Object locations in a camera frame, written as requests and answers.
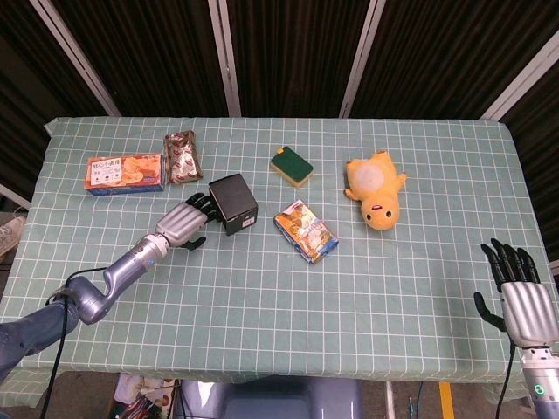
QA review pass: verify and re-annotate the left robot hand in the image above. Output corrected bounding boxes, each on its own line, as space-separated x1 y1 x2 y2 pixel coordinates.
155 192 222 251

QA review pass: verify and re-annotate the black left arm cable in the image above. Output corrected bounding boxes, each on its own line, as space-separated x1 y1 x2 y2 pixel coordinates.
38 266 110 419

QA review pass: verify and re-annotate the green checkered tablecloth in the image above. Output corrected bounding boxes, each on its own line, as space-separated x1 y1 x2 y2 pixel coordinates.
0 115 559 407

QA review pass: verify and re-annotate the white partition post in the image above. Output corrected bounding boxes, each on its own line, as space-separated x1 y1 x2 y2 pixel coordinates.
482 30 559 122
206 0 243 118
29 0 122 117
338 0 387 119

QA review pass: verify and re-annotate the white sneaker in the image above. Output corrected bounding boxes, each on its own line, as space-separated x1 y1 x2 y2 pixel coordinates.
0 209 30 263

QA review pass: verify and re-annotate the brown foil snack bag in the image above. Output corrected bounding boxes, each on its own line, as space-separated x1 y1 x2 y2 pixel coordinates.
163 128 204 185

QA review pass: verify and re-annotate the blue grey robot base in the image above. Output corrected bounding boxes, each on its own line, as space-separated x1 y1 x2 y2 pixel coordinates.
179 374 364 419

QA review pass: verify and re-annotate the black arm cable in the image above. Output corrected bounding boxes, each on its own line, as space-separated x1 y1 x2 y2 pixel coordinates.
494 344 516 419
38 266 110 419

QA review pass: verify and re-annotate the colourful printed bag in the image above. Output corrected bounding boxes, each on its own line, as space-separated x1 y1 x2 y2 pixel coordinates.
108 372 181 419

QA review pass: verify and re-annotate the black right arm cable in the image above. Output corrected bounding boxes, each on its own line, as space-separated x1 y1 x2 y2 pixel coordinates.
494 344 516 419

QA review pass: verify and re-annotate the yellow plush toy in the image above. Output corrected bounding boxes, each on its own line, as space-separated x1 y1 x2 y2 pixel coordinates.
342 149 410 232

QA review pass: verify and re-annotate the orange snack box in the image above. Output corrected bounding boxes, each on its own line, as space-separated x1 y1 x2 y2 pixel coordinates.
84 153 167 196

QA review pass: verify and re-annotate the green yellow sponge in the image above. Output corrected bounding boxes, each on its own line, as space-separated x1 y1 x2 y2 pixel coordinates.
269 146 315 189

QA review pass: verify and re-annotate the orange blue snack pack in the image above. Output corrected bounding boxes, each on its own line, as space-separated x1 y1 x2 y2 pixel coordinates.
273 199 340 266

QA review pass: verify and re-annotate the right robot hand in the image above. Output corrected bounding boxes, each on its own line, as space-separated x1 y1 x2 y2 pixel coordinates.
473 237 559 348

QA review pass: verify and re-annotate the black cardboard box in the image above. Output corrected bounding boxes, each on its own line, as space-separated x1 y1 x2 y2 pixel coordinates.
208 173 259 237

